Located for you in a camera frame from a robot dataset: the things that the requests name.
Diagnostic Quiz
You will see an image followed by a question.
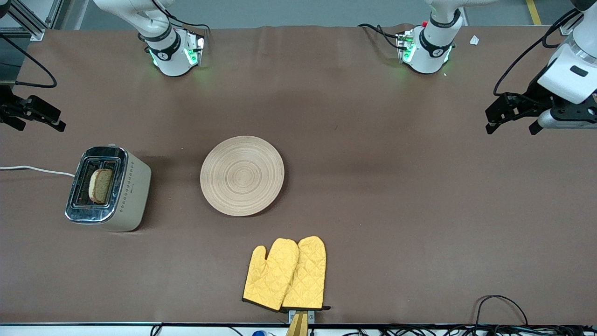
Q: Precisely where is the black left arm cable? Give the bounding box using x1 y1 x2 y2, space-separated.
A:
493 8 583 97

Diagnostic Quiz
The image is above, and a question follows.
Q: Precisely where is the white toaster power cord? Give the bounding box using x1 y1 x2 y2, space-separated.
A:
0 165 76 178

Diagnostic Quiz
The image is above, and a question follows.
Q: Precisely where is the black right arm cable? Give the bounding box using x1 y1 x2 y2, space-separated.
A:
0 33 58 89

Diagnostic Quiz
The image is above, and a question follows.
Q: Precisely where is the yellow quilted oven mitt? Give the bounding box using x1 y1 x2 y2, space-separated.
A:
282 236 331 312
242 238 299 312

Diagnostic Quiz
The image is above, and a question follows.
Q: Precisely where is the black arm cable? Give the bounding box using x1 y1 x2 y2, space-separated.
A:
0 33 58 89
493 8 583 97

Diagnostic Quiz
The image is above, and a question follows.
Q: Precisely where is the brown toast slice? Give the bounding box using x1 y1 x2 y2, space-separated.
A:
88 168 114 205

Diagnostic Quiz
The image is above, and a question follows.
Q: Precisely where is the brown table mat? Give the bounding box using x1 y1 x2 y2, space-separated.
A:
0 24 597 325

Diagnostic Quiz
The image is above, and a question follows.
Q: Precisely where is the black left base cable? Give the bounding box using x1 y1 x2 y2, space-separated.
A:
357 23 403 50

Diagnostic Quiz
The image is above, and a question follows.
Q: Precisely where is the black right base cable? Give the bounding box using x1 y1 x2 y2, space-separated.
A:
152 0 211 34

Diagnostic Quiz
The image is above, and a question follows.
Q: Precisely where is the black looped cable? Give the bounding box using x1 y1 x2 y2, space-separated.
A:
474 294 529 327

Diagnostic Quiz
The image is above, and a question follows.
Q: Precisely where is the grey metal bracket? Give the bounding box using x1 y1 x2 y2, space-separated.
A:
288 309 315 324

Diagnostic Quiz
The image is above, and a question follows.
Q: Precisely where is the round wooden plate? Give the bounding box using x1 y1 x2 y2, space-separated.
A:
200 135 285 217

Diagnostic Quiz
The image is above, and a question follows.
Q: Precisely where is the black base cable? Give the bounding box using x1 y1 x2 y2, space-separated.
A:
152 0 211 34
357 23 403 50

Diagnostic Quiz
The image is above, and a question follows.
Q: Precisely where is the beige chrome toaster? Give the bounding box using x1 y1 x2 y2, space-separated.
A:
65 145 152 232

